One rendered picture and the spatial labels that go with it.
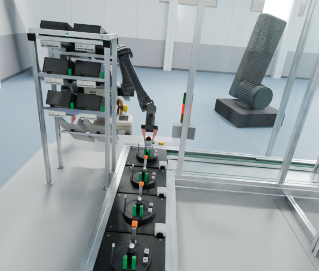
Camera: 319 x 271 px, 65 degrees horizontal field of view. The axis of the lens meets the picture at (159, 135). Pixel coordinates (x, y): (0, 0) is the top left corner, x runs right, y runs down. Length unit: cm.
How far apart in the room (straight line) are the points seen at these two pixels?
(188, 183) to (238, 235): 38
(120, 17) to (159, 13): 149
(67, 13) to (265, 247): 1014
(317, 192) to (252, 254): 63
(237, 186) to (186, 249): 52
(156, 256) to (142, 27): 976
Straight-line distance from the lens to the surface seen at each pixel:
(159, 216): 113
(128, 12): 1039
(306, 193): 169
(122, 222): 110
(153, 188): 128
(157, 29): 1041
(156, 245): 102
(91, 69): 127
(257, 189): 156
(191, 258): 115
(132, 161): 150
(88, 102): 131
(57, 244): 120
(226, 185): 150
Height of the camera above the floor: 173
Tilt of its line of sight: 24 degrees down
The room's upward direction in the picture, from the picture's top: 5 degrees clockwise
